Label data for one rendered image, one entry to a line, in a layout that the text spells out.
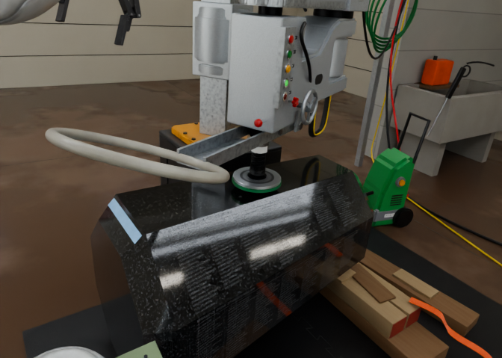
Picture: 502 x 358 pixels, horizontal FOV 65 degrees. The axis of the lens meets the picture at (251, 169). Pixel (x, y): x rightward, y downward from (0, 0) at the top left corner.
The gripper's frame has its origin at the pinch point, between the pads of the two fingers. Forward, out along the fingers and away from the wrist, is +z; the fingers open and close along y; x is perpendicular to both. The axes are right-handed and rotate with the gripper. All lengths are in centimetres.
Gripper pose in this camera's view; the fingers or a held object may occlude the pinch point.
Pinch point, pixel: (92, 28)
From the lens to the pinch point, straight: 98.6
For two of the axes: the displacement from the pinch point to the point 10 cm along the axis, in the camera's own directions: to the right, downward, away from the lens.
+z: -2.5, 9.7, 0.7
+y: 6.4, 1.2, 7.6
